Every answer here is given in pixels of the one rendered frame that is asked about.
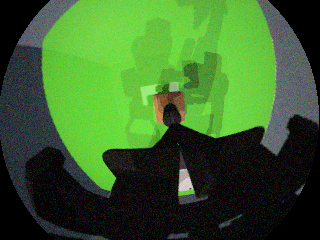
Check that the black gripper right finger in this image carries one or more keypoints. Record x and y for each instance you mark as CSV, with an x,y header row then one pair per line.
x,y
203,155

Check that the brown wooden block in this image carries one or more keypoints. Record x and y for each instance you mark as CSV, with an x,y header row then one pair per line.
x,y
162,99

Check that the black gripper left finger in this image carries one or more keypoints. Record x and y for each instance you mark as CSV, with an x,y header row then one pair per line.
x,y
161,160

